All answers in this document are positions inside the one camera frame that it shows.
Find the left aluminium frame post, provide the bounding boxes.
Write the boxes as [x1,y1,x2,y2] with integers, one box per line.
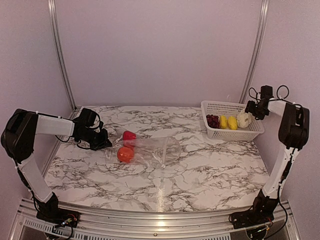
[47,0,77,111]

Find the white plastic basket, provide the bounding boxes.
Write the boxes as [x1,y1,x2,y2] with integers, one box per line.
[201,100,265,141]

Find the front aluminium rail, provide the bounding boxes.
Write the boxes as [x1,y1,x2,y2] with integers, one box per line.
[9,197,303,240]

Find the pale green fake cabbage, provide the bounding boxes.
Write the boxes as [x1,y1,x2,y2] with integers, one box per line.
[236,112,252,129]

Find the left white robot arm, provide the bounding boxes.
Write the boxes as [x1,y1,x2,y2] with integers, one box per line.
[0,108,113,223]

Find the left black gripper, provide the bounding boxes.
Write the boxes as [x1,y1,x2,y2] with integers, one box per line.
[79,128,112,151]

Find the yellow fake corn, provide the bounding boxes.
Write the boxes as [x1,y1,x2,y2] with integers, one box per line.
[219,115,228,129]

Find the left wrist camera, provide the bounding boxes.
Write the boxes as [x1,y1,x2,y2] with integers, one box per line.
[98,120,104,131]

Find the right aluminium frame post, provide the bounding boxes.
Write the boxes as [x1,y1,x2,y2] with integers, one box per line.
[239,0,270,104]

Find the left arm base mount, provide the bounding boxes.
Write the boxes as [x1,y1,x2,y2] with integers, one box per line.
[36,208,80,228]

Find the aluminium frame post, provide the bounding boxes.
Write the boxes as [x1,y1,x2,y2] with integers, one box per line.
[47,0,77,111]
[239,0,270,104]

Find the purple fake grapes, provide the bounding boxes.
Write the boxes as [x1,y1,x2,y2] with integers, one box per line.
[206,114,220,129]

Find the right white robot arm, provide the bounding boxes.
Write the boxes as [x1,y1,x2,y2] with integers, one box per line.
[245,85,310,224]

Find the orange fake pepper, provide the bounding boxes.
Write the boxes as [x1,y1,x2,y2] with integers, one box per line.
[117,146,135,164]

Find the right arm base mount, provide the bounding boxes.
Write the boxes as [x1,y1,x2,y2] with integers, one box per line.
[228,209,274,229]

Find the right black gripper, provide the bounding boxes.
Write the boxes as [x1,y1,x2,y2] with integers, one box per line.
[244,100,268,120]

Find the clear zip top bag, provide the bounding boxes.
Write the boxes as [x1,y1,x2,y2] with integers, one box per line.
[104,136,182,168]

